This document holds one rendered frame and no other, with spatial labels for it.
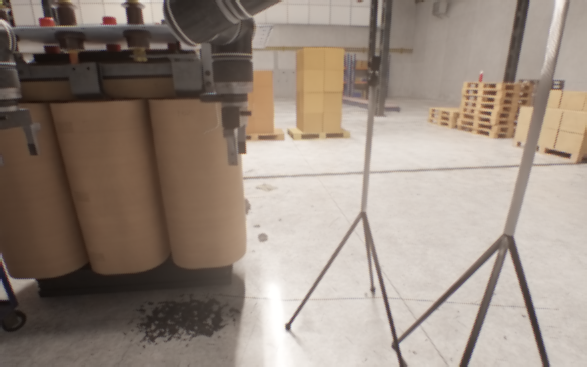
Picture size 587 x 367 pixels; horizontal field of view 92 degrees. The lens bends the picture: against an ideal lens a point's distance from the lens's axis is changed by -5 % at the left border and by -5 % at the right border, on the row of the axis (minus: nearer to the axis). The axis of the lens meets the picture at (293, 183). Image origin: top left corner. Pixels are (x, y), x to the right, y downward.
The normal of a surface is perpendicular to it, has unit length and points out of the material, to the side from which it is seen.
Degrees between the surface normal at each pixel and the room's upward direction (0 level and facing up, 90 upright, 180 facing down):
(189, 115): 90
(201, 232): 90
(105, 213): 90
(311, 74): 90
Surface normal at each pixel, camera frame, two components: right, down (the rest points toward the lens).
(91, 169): 0.17, 0.32
